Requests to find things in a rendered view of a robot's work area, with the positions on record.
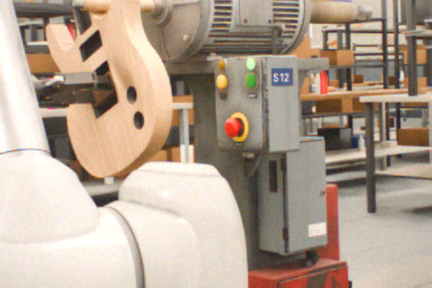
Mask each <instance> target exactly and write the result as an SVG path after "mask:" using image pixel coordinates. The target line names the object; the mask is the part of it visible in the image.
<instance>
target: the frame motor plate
mask: <svg viewBox="0 0 432 288"><path fill-rule="evenodd" d="M163 65H164V67H165V69H166V71H167V75H183V74H201V73H214V60H212V61H205V62H183V63H171V64H167V63H165V64H163ZM297 65H298V70H322V69H329V68H330V65H329V59H328V58H318V55H311V56H310V58H306V59H297Z"/></svg>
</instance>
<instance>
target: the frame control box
mask: <svg viewBox="0 0 432 288"><path fill-rule="evenodd" d="M248 58H249V57H233V58H224V59H225V60H226V61H227V65H228V67H227V70H226V71H224V72H222V71H219V69H218V66H217V64H218V62H219V60H220V59H217V60H214V78H215V97H216V118H217V149H218V151H225V152H235V153H243V161H244V164H243V174H244V175H245V177H251V176H252V174H254V173H255V170H256V169H257V166H258V165H259V163H260V161H261V158H262V157H263V156H264V154H266V155H269V154H275V153H287V152H292V151H299V150H300V133H299V88H298V65H297V56H295V55H271V56H255V59H256V69H255V70H254V71H250V70H249V69H248V68H247V66H246V62H247V60H248ZM250 73H253V74H254V76H255V77H256V85H255V87H254V88H248V86H247V85H246V82H245V80H246V77H247V76H248V74H250ZM220 75H224V76H226V78H227V86H226V87H225V88H224V89H220V88H219V87H218V86H217V78H218V77H219V76H220ZM229 118H236V119H237V120H238V122H240V123H241V124H242V127H243V128H242V130H241V131H240V132H239V135H238V136H237V137H229V136H228V135H227V132H226V130H225V125H226V122H227V120H228V119H229ZM254 153H256V156H255V158H254V160H253V157H254ZM251 162H252V163H251Z"/></svg>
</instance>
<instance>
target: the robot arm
mask: <svg viewBox="0 0 432 288"><path fill-rule="evenodd" d="M52 75H53V79H42V80H40V81H39V80H38V79H36V76H34V75H33V74H31V73H30V70H29V65H28V63H27V60H26V54H25V51H24V46H23V43H22V37H21V35H20V32H19V27H18V24H17V19H16V16H15V13H14V6H13V0H0V288H248V271H247V251H246V245H245V233H244V228H243V222H242V220H241V216H240V212H239V210H238V205H237V203H236V201H235V198H234V196H233V193H232V190H231V189H230V186H229V183H228V182H227V181H226V179H225V178H224V177H222V175H221V174H220V173H219V172H218V171H217V170H216V169H215V168H214V167H213V166H209V165H204V164H196V163H171V162H150V163H145V164H144V165H143V166H141V167H140V168H138V169H137V170H135V171H133V172H131V173H130V174H129V175H128V176H127V178H126V179H124V181H123V182H122V184H121V185H120V188H119V200H116V201H114V202H111V203H109V204H108V205H106V206H104V207H97V208H96V205H95V203H94V202H93V201H92V198H91V197H90V196H89V195H88V194H87V191H85V189H84V188H83V186H82V184H80V181H79V179H78V176H77V174H75V172H73V170H71V169H70V168H68V167H67V166H66V165H64V164H62V163H60V162H59V161H57V160H56V159H54V158H52V156H51V153H50V151H49V145H48V142H47V137H46V135H45V130H44V127H43V124H42V118H41V111H40V108H68V107H69V104H71V105H74V104H76V103H77V104H95V95H94V93H93V91H92V90H90V91H81V90H84V89H89V88H93V89H94V91H112V90H113V86H112V83H111V78H110V76H96V72H95V71H87V72H75V73H58V72H55V73H54V74H52ZM59 88H60V90H59Z"/></svg>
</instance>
